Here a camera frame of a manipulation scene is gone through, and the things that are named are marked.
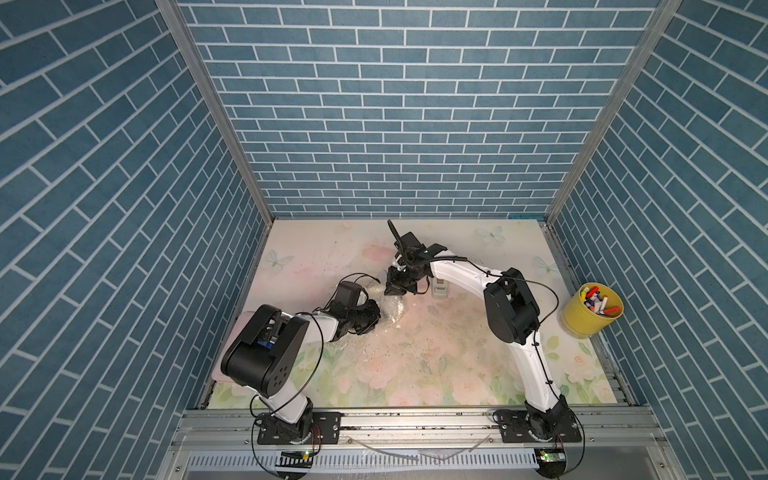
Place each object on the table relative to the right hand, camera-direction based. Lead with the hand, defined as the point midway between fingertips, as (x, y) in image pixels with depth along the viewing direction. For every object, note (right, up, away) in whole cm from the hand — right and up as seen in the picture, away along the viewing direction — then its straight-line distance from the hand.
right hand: (384, 292), depth 93 cm
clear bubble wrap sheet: (+2, -5, -2) cm, 6 cm away
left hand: (+3, -7, -2) cm, 8 cm away
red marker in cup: (+64, -3, -11) cm, 65 cm away
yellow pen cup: (+55, -6, -12) cm, 57 cm away
